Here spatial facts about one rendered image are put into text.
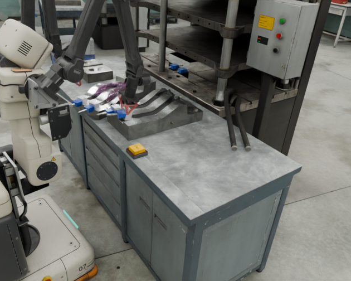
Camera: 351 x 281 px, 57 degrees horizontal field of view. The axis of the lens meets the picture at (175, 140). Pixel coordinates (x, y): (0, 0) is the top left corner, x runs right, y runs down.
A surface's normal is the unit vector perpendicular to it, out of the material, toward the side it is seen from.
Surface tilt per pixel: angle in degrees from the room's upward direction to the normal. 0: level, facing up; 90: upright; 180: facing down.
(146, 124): 90
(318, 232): 0
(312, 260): 0
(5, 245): 90
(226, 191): 0
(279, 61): 90
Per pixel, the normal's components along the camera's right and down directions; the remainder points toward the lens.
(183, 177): 0.06, -0.86
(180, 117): 0.57, 0.45
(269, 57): -0.81, 0.26
